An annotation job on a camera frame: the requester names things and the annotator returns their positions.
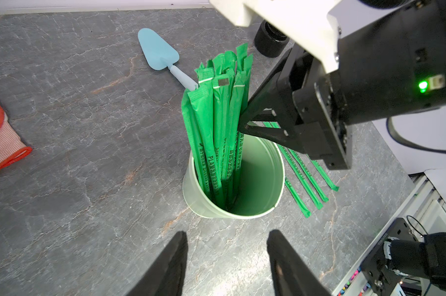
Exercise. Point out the green plant in black pot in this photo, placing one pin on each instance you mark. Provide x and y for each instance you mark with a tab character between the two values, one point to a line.
269	41

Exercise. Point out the light green metal cup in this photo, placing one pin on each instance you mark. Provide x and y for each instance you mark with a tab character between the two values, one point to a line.
261	184

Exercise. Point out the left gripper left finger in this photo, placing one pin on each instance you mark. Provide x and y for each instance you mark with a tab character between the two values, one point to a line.
166	275

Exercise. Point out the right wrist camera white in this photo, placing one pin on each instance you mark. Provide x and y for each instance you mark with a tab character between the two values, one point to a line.
307	23

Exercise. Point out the green straw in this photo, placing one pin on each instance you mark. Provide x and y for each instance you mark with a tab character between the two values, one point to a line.
306	212
325	176
300	176
309	177

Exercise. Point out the light blue garden trowel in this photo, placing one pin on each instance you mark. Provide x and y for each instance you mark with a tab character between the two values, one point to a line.
161	55

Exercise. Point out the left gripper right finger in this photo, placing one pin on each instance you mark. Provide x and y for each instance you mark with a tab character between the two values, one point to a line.
290	275

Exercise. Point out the bundle of green wrapped straws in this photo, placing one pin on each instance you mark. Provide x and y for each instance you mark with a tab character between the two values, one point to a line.
211	116

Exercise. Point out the red work glove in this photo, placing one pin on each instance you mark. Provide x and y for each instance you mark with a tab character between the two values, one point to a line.
12	149

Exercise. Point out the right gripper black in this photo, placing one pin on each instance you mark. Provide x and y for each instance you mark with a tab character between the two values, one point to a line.
393	66

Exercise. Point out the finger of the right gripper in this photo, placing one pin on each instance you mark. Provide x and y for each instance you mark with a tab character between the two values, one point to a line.
276	135

